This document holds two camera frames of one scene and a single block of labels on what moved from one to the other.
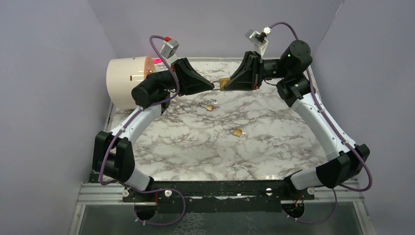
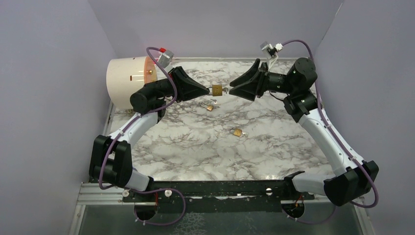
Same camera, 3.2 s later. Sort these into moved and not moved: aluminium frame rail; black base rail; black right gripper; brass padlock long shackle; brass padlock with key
Moved: black right gripper
Not moved: black base rail; brass padlock long shackle; brass padlock with key; aluminium frame rail
